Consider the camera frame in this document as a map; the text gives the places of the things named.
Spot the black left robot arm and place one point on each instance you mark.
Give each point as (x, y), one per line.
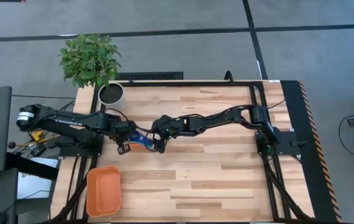
(71, 121)

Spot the orange plastic basket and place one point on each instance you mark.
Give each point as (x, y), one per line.
(103, 191)

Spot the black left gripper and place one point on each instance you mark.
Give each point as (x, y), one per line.
(123, 130)

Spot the black table frame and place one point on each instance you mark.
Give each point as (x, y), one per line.
(179, 84)

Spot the yellow tool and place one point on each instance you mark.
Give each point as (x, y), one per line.
(37, 135)

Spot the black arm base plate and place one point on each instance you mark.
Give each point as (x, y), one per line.
(80, 151)
(290, 143)

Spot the black hazard-striped mat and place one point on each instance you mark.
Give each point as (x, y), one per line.
(295, 109)

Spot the blue measuring cup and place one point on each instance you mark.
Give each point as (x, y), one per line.
(145, 143)

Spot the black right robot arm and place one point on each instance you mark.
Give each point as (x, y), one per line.
(220, 119)

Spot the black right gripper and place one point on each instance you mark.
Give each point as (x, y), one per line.
(167, 126)

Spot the green leafy plant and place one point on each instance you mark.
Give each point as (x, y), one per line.
(89, 60)

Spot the white plant pot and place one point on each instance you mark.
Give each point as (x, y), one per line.
(111, 94)

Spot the black floor vent grate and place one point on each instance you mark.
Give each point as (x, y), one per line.
(150, 75)

